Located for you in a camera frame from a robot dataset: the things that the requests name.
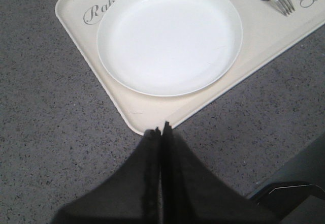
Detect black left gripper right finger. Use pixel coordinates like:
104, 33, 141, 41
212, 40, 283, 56
161, 122, 279, 223

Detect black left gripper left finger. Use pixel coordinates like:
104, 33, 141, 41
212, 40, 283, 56
52, 129, 161, 223

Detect white round plate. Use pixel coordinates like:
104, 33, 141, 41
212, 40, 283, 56
97, 0, 243, 97

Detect black device at table edge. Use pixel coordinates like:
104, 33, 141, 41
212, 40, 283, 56
249, 134, 324, 220

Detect cream rabbit serving tray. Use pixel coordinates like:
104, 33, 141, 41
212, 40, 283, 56
55, 0, 324, 134

